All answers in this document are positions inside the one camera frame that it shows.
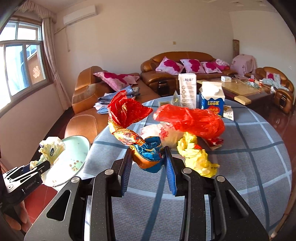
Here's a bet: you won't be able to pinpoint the pale yellow bag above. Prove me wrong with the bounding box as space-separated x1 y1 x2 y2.
29 137 65 170

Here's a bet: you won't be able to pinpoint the orange blue snack wrapper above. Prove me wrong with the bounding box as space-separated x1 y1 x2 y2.
107 90 165 174

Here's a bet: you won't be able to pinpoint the yellow plastic bag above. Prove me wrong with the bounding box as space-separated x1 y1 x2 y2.
177 132 220 178

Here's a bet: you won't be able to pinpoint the white red-print plastic bag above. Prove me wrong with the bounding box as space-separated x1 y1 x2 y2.
139 122 184 148

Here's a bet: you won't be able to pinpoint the light green trash bucket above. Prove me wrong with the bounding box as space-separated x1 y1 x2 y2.
42 136 91 190

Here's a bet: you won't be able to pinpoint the person's left hand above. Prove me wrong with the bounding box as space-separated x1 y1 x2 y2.
3 201 32 232

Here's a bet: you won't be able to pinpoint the brown leather chaise sofa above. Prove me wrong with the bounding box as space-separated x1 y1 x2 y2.
64 66 161 144

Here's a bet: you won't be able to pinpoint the blue plaid tablecloth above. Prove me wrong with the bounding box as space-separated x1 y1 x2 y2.
76 94 293 241

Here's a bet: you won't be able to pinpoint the folded blue plaid sheets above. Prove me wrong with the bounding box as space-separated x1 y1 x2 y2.
93 86 139 114

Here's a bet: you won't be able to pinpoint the red plastic bag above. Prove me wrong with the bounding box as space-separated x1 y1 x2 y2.
153 104 225 139

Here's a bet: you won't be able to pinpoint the small white paper packet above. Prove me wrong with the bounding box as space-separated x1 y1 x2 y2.
223 105 234 121

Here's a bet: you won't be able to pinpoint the pink floral pillow on chaise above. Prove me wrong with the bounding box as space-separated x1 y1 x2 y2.
93 71 140 91

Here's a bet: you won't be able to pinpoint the gold foil packet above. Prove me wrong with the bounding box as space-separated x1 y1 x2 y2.
171 90 181 106

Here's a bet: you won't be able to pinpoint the brown leather three-seat sofa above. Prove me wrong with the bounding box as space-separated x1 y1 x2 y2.
140 51 238 95

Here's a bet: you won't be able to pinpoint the wooden coffee table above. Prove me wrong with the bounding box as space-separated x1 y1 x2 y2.
197 79 274 110

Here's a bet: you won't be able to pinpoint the blue Look milk carton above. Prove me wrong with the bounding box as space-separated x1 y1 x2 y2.
199 81 225 117

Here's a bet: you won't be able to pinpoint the brown leather armchair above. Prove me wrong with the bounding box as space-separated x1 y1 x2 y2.
245 67 294 114

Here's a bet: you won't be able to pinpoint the white tall paper box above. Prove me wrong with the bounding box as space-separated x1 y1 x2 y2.
178 73 197 109

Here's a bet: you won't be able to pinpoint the pink floral pillow left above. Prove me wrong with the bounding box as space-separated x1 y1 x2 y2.
156 57 184 76

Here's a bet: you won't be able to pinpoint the white tissue box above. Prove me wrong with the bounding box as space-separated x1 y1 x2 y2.
221 76 232 83

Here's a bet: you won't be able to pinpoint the pink floral pillow middle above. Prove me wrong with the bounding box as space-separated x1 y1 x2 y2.
180 59 205 74

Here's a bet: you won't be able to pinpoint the pink floral pillow right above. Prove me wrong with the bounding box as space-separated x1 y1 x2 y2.
201 62 222 74

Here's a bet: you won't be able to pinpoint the pink cloth covered chair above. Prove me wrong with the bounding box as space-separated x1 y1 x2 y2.
230 54 257 76

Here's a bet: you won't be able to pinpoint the white air conditioner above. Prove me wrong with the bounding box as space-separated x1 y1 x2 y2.
63 5 97 26

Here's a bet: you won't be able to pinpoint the beige curtain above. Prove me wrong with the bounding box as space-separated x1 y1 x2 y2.
18 1 71 110

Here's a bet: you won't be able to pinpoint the window with frame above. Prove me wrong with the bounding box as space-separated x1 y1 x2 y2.
1 16 51 111

